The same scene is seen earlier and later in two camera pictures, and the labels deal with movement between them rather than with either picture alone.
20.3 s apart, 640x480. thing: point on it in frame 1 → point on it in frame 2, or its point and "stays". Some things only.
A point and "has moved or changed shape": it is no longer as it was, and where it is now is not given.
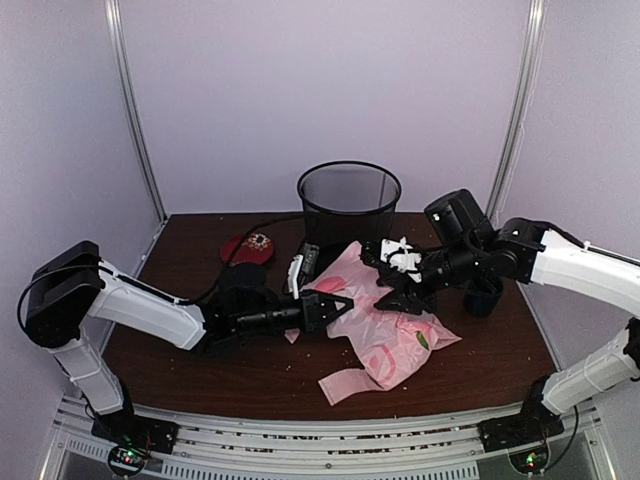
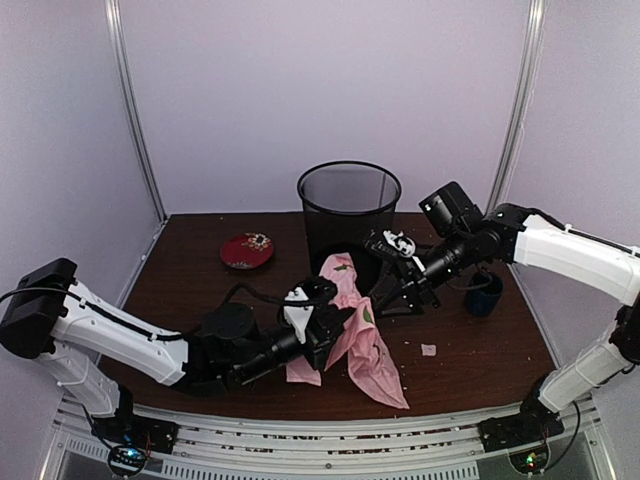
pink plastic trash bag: x=392 y=348 has moved or changed shape
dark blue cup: x=482 y=295 stays
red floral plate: x=255 y=248 stays
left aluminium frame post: x=113 y=21 stays
